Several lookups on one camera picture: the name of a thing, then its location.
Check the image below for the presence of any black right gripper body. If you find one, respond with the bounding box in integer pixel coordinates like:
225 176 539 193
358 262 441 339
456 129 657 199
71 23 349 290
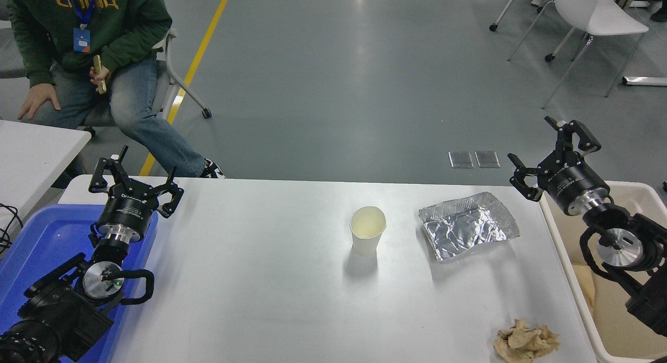
541 161 609 214

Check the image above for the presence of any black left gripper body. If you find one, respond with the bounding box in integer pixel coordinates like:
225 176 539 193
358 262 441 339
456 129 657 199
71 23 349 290
97 185 158 233

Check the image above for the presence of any silver foil tray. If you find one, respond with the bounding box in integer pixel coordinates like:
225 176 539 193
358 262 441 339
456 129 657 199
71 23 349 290
418 192 521 263

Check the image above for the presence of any gold smartphone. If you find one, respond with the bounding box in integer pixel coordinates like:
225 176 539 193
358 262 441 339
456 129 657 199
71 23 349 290
92 54 108 95

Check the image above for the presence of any tan paper ball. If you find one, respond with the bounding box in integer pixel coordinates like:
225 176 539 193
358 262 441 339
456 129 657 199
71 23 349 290
493 318 561 363

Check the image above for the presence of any white paper cup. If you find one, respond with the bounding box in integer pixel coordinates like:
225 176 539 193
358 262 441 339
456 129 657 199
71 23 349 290
350 206 387 257

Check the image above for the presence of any person's right hand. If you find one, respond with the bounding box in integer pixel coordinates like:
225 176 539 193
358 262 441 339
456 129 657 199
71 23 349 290
17 83 62 120

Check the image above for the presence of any person's left hand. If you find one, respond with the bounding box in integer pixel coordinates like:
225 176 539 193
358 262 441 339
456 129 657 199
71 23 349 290
90 65 112 94

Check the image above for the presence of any white side table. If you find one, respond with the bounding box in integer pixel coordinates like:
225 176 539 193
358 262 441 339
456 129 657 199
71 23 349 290
0 119 92 233

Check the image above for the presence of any blue plastic tray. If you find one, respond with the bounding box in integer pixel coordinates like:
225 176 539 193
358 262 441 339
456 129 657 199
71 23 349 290
0 204 159 363

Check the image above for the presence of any white shell chair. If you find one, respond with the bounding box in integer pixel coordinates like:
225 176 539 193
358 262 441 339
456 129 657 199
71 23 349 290
508 0 650 109

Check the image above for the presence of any large pale plastic bin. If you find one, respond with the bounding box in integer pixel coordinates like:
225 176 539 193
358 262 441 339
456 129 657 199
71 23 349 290
538 181 667 363

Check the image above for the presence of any chair with caster legs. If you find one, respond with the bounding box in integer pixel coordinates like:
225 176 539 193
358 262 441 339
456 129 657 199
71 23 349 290
489 0 579 62

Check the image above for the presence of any person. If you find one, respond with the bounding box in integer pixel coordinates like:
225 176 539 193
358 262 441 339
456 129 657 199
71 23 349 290
6 0 226 179

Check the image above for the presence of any thin black cable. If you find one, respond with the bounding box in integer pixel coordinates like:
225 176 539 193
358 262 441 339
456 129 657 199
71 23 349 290
0 203 24 257

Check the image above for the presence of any blue lanyard with badge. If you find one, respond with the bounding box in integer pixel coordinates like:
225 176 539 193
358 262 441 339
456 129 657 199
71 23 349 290
64 0 97 53

